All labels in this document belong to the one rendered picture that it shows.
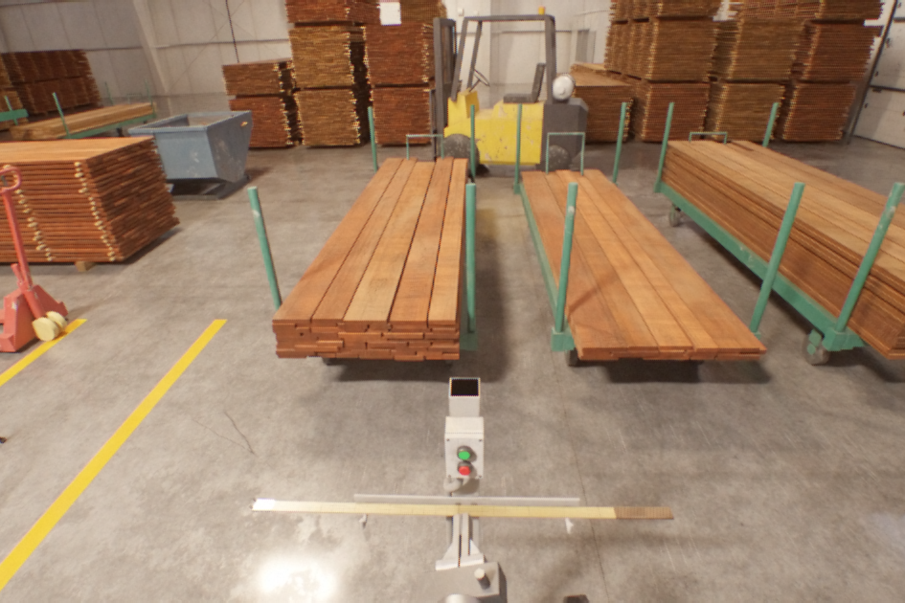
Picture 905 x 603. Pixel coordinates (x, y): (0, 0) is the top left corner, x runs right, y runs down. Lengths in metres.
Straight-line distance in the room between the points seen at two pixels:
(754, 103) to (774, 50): 0.92
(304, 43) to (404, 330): 8.15
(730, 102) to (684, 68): 1.11
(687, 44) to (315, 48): 6.71
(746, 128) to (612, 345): 8.80
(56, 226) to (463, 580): 5.57
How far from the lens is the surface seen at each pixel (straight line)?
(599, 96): 9.93
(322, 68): 10.11
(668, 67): 10.24
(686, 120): 10.50
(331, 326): 2.53
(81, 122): 13.47
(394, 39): 9.67
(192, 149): 7.39
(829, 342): 3.45
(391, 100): 9.76
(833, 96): 11.77
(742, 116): 10.94
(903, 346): 3.30
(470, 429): 0.93
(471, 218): 2.43
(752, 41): 10.82
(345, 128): 10.05
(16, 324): 4.58
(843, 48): 11.68
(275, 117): 10.45
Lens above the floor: 1.91
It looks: 29 degrees down
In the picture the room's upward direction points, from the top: 2 degrees counter-clockwise
